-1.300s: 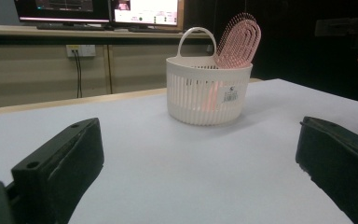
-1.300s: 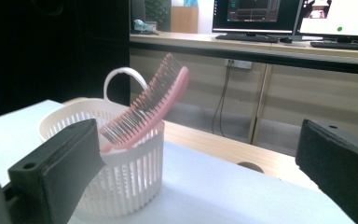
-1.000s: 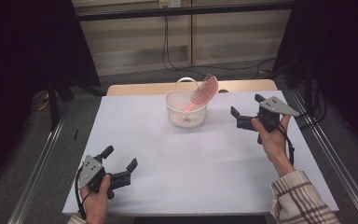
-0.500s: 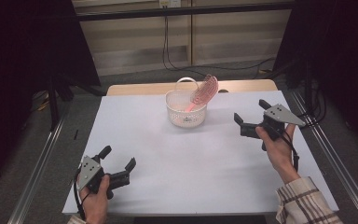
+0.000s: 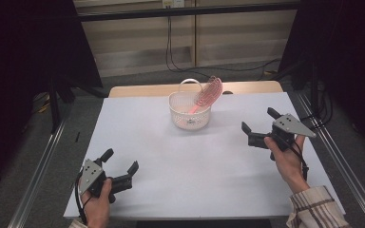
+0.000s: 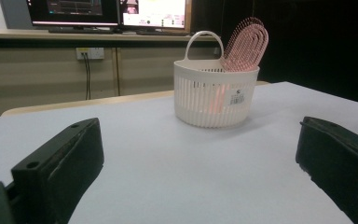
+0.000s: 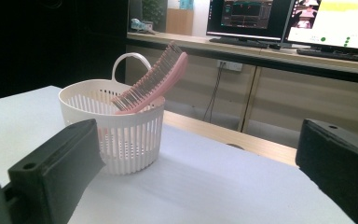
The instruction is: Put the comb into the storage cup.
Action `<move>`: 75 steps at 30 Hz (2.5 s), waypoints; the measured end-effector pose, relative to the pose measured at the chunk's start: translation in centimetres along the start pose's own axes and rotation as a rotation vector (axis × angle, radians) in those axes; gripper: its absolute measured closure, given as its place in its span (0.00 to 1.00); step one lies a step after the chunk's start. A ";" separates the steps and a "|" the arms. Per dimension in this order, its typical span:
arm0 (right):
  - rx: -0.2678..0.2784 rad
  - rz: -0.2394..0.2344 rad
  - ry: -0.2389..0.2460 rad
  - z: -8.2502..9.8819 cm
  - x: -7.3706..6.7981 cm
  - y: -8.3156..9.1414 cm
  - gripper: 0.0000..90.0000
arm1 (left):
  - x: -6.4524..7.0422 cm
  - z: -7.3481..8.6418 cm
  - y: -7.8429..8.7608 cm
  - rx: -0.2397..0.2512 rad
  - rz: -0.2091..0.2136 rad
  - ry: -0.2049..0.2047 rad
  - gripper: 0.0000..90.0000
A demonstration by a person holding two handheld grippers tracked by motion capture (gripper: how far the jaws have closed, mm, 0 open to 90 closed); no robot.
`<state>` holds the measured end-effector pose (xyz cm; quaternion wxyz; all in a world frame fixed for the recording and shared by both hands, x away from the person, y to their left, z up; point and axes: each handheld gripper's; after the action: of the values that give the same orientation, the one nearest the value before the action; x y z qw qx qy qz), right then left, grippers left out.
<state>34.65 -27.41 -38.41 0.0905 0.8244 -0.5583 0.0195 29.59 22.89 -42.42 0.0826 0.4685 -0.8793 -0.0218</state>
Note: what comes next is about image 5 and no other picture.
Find black horizontal bar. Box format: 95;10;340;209
75;1;302;23

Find white plastic basket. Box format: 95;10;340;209
167;78;213;131

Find black wall cable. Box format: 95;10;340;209
165;15;226;83
169;15;283;73

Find metal floor rail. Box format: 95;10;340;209
296;92;365;228
8;113;69;228

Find pink hairbrush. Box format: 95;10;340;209
188;75;223;115

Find person's right hand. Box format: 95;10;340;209
263;134;312;194

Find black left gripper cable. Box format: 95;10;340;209
74;172;89;226

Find beige wooden shelf unit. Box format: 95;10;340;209
72;0;298;79

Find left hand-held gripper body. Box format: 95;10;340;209
78;158;133;204

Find black curtain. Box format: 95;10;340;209
0;0;104;198
279;0;365;156

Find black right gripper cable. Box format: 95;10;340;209
283;137;310;182

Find person's left hand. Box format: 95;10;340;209
80;178;113;228

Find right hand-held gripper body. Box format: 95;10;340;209
247;113;317;162

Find white wall socket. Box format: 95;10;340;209
162;0;185;9

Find black metal stand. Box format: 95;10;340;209
48;75;77;134
310;61;319;119

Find black floor cables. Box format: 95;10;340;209
300;89;335;132

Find white table cover sheet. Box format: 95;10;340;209
63;91;346;221

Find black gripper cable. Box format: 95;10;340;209
283;137;310;182
74;172;89;226

